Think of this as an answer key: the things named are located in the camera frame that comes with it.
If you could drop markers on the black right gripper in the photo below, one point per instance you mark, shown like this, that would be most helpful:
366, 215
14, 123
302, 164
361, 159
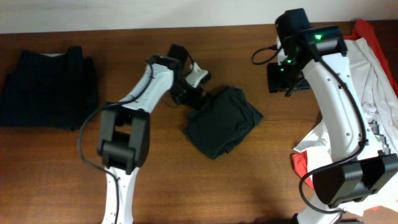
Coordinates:
275, 84

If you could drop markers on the dark green Nike t-shirt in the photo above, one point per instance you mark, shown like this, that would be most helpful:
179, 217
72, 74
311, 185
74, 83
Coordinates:
222, 123

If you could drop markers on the white t-shirt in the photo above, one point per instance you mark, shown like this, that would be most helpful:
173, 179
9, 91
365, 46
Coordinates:
387, 197

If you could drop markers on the folded black clothes stack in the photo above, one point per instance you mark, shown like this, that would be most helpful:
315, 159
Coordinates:
50, 91

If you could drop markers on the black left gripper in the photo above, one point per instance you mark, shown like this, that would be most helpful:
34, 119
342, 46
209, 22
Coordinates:
192, 101

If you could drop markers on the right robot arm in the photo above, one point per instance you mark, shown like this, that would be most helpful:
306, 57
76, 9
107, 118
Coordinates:
359, 173

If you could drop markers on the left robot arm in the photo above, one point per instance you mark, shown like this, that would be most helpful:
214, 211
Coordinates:
124, 135

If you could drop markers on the red garment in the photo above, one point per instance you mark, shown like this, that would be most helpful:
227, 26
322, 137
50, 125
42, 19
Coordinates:
370, 34

